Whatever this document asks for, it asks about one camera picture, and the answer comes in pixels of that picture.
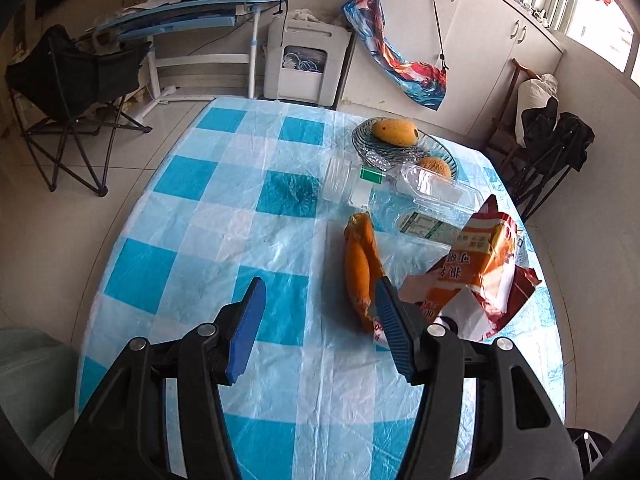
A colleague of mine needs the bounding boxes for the red orange snack bag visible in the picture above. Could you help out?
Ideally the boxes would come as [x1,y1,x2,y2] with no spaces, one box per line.
[399,194,541,341]

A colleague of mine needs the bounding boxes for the dark chair with clothes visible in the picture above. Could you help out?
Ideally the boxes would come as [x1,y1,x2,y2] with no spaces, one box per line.
[486,58,594,221]

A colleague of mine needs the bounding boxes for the black folding camp chair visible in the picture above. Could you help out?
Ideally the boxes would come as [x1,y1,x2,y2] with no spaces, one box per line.
[6,25,152,197]

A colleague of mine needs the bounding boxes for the clear plastic bottle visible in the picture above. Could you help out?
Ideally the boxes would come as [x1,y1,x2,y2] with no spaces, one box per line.
[321,157,384,210]

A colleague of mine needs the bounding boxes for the white filled bag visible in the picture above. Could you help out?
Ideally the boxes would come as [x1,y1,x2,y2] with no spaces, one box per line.
[515,74,559,148]

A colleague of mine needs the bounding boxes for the curved orange peel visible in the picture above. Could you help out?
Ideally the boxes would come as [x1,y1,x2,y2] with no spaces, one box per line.
[343,212,385,334]

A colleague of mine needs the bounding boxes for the white plastic storage stool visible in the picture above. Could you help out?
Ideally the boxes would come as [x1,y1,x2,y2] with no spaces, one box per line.
[262,18,352,107]

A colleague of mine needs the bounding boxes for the pale green plastic bin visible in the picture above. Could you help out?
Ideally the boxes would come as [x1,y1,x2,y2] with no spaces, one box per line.
[1,328,78,479]

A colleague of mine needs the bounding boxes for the yellow mango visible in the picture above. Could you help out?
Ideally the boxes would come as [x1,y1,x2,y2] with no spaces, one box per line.
[371,118,420,148]
[418,156,452,179]

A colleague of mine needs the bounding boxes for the white wall cabinet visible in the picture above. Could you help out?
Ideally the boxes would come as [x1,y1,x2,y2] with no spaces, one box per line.
[337,0,563,146]

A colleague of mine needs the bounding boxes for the colourful hanging cloth bag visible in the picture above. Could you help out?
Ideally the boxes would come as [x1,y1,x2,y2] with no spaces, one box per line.
[342,0,448,110]

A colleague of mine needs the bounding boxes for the blue white study desk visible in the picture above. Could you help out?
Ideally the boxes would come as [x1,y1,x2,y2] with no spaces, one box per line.
[91,0,285,118]

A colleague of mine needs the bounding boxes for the blue white checkered tablecloth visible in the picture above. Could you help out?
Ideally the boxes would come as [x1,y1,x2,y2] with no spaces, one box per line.
[74,96,568,480]

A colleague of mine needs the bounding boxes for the clear plastic clamshell box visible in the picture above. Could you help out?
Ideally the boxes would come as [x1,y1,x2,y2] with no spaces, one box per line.
[395,162,484,246]

